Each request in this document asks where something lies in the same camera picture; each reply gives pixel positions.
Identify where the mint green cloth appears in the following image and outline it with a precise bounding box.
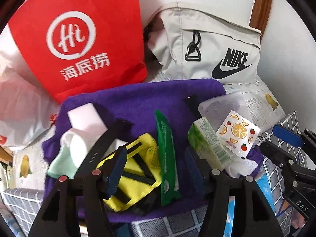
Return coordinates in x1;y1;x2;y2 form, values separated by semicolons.
47;150;77;179

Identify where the brown star with blue edge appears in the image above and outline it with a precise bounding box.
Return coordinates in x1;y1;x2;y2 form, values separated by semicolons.
279;197;298;218

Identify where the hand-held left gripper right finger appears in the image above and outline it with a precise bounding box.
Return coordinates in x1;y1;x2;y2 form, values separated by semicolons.
185;147;279;237

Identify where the purple towel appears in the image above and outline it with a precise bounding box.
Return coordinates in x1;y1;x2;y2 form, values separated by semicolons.
42;78;263;224

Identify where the white plastic shopping bag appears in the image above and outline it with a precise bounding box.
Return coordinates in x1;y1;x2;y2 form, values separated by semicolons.
0;33;60;151

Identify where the green stick packet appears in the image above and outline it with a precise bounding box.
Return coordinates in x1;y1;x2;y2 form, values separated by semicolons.
155;109;181;206

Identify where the blue tissue pack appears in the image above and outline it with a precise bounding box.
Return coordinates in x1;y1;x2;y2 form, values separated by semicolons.
226;170;279;237

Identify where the red paper bag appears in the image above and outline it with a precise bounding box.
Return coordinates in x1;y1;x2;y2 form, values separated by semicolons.
7;0;148;104

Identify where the orange fruit print sachet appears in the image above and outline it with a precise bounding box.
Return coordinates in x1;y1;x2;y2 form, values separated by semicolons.
216;109;260;160

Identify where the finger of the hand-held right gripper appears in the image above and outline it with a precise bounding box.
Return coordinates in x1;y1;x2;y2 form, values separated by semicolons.
259;141;297;173
272;125;304;149

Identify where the grey checked blanket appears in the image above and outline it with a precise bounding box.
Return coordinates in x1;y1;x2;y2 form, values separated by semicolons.
0;111;316;237

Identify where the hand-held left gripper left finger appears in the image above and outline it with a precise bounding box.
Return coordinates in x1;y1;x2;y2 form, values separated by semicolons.
28;146;129;237

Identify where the brown wooden frame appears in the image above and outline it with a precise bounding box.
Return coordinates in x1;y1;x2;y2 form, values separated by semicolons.
249;0;273;39

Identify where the black watch strap with holes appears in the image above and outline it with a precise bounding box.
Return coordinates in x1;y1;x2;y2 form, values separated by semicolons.
76;118;135;178

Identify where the light green tissue packet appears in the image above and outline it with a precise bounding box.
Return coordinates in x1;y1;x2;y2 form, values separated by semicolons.
188;117;235;171

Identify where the yellow pouch with black straps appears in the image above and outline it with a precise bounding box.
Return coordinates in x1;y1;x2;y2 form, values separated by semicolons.
96;133;163;215

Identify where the grey sling bag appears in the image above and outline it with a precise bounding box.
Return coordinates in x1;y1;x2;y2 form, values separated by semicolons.
143;1;262;84

